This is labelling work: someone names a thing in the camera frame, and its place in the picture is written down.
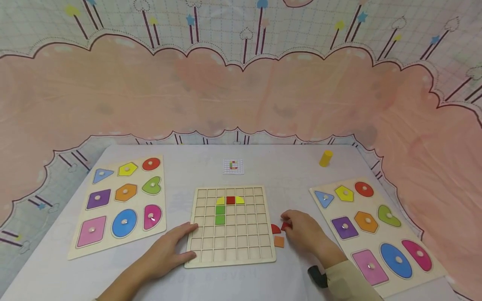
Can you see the person's left hand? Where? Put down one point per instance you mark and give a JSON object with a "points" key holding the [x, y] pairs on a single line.
{"points": [[167, 253]]}

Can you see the person's right hand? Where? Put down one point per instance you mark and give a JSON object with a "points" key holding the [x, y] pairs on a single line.
{"points": [[308, 236]]}

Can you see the person's left index finger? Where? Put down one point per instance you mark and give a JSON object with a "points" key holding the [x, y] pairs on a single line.
{"points": [[185, 229]]}

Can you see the person's right index finger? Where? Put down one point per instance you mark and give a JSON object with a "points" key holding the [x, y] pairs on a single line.
{"points": [[290, 215]]}

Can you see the person's right thumb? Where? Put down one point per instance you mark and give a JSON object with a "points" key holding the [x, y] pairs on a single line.
{"points": [[293, 234]]}

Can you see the person's left thumb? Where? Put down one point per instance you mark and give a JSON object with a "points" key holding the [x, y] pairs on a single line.
{"points": [[186, 256]]}

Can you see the small red tile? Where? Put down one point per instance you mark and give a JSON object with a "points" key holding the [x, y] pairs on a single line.
{"points": [[285, 226]]}

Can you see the wooden grid board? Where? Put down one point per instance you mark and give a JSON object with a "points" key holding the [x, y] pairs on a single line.
{"points": [[244, 238]]}

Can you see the person's right forearm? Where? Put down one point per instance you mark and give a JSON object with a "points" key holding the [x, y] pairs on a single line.
{"points": [[352, 282]]}

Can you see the person's left forearm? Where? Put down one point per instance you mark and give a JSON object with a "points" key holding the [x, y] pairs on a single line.
{"points": [[124, 286]]}

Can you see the orange square tile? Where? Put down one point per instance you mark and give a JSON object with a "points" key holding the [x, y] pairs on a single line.
{"points": [[279, 241]]}

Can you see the red quarter-circle tile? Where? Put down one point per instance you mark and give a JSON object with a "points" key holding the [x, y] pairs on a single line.
{"points": [[275, 229]]}

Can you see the magenta half-oval puzzle piece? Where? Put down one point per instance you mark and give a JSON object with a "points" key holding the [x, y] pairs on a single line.
{"points": [[152, 217], [417, 255]]}

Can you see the blue triangle puzzle piece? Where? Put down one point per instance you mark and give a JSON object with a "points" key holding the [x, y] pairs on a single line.
{"points": [[101, 175], [324, 198]]}

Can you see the light green square tile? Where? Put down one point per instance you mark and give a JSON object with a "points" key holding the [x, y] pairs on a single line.
{"points": [[220, 210]]}

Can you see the black wrist band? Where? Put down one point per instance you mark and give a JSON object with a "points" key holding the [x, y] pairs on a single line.
{"points": [[318, 276]]}

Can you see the purple diamond puzzle piece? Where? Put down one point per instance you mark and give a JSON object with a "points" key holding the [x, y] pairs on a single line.
{"points": [[98, 199], [344, 228]]}

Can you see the red square tile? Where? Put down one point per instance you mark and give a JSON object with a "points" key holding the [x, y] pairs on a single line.
{"points": [[231, 200]]}

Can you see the green heart puzzle piece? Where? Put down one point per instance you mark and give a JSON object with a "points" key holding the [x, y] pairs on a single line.
{"points": [[388, 216], [151, 186]]}

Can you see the yellow pentagon puzzle piece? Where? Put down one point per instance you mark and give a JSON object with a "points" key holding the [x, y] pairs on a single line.
{"points": [[344, 193], [127, 169]]}

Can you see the blue oval puzzle piece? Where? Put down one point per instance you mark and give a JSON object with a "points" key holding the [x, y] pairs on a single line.
{"points": [[124, 223], [396, 260]]}

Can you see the yellow cylinder block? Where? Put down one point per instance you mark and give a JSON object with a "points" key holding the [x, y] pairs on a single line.
{"points": [[326, 159]]}

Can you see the orange hexagon puzzle piece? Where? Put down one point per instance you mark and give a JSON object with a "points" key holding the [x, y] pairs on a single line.
{"points": [[125, 192], [366, 222]]}

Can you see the red oval puzzle piece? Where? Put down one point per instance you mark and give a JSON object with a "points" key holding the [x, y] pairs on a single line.
{"points": [[151, 164], [364, 189]]}

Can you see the wooden shape puzzle board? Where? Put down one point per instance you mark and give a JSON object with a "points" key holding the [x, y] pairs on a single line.
{"points": [[376, 240], [113, 248]]}

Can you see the white pattern card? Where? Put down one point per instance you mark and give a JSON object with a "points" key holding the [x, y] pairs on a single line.
{"points": [[233, 166]]}

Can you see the pink quadrilateral puzzle piece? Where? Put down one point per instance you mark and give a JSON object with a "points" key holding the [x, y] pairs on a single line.
{"points": [[369, 267], [91, 231]]}

